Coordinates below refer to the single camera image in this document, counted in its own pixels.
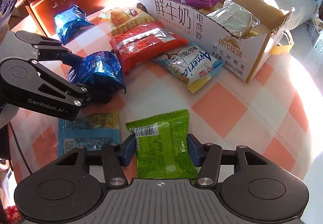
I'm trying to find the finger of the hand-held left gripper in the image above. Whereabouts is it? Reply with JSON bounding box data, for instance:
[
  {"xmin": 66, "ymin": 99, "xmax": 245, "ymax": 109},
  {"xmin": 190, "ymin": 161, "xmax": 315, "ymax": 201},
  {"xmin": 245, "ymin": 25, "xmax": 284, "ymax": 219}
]
[
  {"xmin": 33, "ymin": 61, "xmax": 114, "ymax": 107},
  {"xmin": 15, "ymin": 30, "xmax": 84, "ymax": 66}
]

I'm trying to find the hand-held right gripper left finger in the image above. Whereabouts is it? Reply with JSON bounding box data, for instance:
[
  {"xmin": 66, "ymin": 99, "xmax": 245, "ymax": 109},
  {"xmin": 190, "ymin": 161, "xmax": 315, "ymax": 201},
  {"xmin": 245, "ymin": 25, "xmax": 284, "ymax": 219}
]
[{"xmin": 52, "ymin": 134, "xmax": 136, "ymax": 188}]

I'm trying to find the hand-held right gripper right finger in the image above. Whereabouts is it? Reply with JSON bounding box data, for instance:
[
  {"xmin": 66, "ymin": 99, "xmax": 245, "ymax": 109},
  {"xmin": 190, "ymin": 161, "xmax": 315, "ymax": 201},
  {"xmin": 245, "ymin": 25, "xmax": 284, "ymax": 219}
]
[{"xmin": 187, "ymin": 134, "xmax": 272, "ymax": 188}]

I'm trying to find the shiny blue snack packet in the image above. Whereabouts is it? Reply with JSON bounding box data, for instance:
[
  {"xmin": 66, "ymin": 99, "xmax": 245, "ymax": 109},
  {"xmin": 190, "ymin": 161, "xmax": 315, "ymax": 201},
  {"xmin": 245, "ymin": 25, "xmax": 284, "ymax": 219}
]
[{"xmin": 53, "ymin": 4, "xmax": 94, "ymax": 46}]

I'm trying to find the dark blue foil snack packet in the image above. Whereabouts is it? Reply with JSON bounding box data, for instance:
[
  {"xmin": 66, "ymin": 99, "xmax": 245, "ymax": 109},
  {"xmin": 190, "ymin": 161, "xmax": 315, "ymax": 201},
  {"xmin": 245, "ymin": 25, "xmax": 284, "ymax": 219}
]
[{"xmin": 67, "ymin": 50, "xmax": 127, "ymax": 95}]

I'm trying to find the green snack packet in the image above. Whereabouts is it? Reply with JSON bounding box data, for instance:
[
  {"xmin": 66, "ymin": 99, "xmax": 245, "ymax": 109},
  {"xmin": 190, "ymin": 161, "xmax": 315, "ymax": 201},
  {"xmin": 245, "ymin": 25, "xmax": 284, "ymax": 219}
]
[{"xmin": 125, "ymin": 109, "xmax": 200, "ymax": 181}]

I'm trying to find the light blue barcode snack packet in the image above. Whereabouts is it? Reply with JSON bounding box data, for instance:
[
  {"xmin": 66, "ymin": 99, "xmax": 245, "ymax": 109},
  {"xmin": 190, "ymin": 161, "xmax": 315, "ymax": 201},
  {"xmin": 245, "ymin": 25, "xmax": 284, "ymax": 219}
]
[{"xmin": 58, "ymin": 111, "xmax": 121, "ymax": 157}]

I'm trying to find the beige bread snack packet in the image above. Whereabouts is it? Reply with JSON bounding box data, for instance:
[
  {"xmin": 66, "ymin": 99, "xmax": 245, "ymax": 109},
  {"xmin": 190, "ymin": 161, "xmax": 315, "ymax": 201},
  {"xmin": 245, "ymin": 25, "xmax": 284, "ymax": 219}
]
[{"xmin": 98, "ymin": 7, "xmax": 156, "ymax": 37}]

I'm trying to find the red snack packet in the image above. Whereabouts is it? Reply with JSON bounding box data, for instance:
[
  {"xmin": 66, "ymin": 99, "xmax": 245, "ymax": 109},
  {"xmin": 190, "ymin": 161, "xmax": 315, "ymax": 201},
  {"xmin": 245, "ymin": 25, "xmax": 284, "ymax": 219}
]
[{"xmin": 109, "ymin": 25, "xmax": 190, "ymax": 73}]

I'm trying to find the white light blue snack packet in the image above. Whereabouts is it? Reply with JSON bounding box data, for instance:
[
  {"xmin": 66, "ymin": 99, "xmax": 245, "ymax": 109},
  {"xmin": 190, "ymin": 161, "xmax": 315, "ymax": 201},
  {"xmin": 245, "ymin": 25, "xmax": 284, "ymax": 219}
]
[{"xmin": 153, "ymin": 42, "xmax": 224, "ymax": 94}]

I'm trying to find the white printed cardboard box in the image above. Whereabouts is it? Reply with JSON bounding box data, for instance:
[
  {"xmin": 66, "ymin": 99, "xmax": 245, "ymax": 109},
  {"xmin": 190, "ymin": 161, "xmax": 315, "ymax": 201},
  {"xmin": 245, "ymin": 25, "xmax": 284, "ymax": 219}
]
[{"xmin": 130, "ymin": 0, "xmax": 294, "ymax": 83}]

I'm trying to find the yellow snack packet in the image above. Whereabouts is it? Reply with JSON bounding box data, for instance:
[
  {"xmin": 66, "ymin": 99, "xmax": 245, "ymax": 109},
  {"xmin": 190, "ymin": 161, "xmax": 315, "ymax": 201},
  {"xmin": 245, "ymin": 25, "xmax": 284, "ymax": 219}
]
[{"xmin": 241, "ymin": 29, "xmax": 260, "ymax": 38}]

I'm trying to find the silver foil snack packet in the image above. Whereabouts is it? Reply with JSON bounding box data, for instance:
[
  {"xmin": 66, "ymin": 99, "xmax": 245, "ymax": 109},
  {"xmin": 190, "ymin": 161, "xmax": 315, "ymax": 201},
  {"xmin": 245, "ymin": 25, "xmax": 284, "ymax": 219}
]
[{"xmin": 206, "ymin": 0, "xmax": 260, "ymax": 39}]

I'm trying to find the orange checked tablecloth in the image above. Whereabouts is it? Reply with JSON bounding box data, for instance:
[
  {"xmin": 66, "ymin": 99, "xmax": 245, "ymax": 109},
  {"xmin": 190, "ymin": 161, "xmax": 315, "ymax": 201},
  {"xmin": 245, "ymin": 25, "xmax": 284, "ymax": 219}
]
[{"xmin": 10, "ymin": 7, "xmax": 319, "ymax": 190}]

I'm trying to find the white perforated basket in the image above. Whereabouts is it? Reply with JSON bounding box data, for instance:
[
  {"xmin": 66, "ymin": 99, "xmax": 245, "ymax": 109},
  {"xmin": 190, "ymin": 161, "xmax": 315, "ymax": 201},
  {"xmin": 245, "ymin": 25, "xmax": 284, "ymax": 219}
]
[{"xmin": 307, "ymin": 15, "xmax": 323, "ymax": 57}]

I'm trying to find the black cable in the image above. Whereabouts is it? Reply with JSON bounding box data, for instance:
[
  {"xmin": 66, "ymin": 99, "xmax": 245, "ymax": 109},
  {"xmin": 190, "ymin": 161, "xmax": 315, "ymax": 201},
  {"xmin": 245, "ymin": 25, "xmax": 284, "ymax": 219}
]
[{"xmin": 7, "ymin": 122, "xmax": 34, "ymax": 177}]

